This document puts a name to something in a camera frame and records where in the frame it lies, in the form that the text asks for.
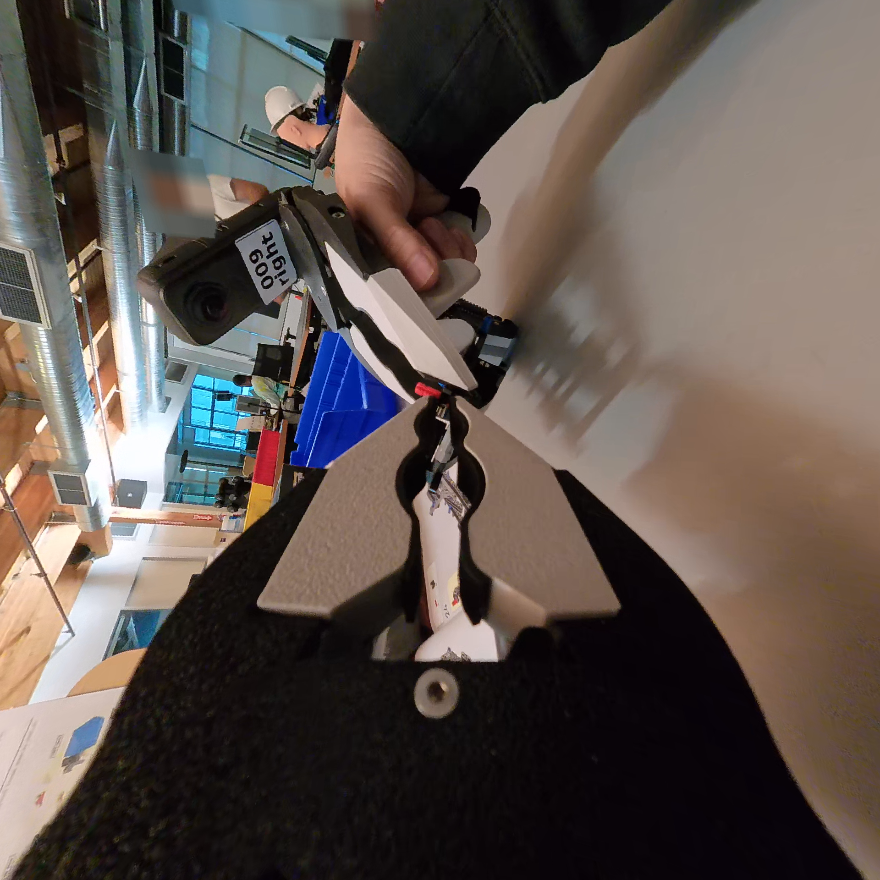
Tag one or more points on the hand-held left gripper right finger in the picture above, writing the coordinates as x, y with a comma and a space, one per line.
543, 536

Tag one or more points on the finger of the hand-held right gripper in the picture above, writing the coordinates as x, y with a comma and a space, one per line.
375, 361
412, 309

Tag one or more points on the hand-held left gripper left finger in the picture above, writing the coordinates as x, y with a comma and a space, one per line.
344, 536

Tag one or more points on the small red toy pin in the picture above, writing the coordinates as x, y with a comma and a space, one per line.
426, 390

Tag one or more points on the black toy brick chassis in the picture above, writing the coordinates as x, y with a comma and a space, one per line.
491, 344

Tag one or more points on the person's right forearm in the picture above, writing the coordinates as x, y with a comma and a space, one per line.
467, 75

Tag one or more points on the light grey desk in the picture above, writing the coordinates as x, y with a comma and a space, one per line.
722, 344

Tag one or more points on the person's right hand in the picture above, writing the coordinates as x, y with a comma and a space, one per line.
378, 179

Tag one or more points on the blue plastic storage bin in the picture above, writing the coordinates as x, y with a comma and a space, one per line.
337, 405

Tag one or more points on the open building instruction booklet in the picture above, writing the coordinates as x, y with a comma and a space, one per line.
447, 543

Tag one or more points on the red and yellow cabinet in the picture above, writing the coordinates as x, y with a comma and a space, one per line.
265, 467

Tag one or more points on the blue lit window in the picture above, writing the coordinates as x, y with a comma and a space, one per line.
213, 412

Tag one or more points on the round wooden table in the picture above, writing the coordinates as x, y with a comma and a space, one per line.
110, 677

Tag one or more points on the white printed cardboard box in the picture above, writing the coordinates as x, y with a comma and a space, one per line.
41, 756

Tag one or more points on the slim silver ventilation duct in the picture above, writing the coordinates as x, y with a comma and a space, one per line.
124, 275

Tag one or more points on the large silver ventilation duct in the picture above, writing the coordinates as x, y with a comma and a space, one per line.
48, 385

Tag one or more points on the black wall speaker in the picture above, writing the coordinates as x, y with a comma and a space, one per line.
130, 493

